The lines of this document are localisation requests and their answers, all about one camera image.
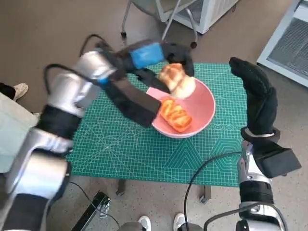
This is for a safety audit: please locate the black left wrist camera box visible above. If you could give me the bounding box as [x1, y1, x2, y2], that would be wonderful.
[104, 77, 161, 128]

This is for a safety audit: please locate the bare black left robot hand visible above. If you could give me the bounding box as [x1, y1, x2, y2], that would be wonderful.
[115, 39, 195, 94]

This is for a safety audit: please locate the white mesh cabinet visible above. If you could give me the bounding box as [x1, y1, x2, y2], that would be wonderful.
[173, 0, 240, 34]
[257, 0, 308, 88]

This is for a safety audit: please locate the black metal stand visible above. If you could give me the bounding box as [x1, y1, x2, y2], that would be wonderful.
[71, 190, 112, 231]

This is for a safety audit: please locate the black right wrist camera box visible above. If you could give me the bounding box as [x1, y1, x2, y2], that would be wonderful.
[255, 144, 302, 179]

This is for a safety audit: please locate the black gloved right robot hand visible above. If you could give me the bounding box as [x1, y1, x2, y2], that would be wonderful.
[229, 57, 279, 137]

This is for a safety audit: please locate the thin black floor cable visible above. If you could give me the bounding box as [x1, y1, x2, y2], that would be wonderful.
[69, 181, 121, 231]

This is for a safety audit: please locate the green cutting mat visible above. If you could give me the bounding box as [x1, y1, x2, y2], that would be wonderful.
[64, 63, 248, 188]

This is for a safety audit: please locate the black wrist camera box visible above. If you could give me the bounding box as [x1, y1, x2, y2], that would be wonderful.
[104, 77, 161, 128]
[255, 144, 302, 179]

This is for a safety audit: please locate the white right robot foot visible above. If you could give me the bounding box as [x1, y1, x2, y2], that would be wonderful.
[173, 212, 191, 231]

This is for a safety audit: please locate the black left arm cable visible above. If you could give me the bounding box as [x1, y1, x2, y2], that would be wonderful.
[80, 34, 114, 56]
[44, 64, 106, 97]

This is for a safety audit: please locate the person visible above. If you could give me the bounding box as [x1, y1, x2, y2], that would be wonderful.
[0, 92, 40, 174]
[0, 82, 43, 118]

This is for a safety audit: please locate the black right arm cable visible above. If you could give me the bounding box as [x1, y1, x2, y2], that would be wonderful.
[204, 204, 282, 231]
[184, 151, 243, 231]

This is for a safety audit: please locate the pink bowl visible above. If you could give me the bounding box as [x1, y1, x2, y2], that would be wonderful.
[146, 76, 216, 139]

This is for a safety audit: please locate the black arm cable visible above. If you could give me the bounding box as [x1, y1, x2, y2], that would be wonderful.
[44, 64, 106, 97]
[184, 151, 243, 231]
[204, 204, 282, 231]
[80, 34, 114, 56]

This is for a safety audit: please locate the grey table leg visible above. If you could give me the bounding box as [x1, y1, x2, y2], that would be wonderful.
[199, 185, 212, 204]
[116, 179, 126, 196]

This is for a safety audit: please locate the round toy bread bun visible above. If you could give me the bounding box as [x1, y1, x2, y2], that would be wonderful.
[158, 63, 196, 99]

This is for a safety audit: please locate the grey wheeled chair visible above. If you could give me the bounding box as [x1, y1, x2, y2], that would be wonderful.
[120, 0, 199, 49]

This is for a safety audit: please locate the braided toy bread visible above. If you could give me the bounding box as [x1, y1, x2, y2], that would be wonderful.
[160, 99, 193, 133]

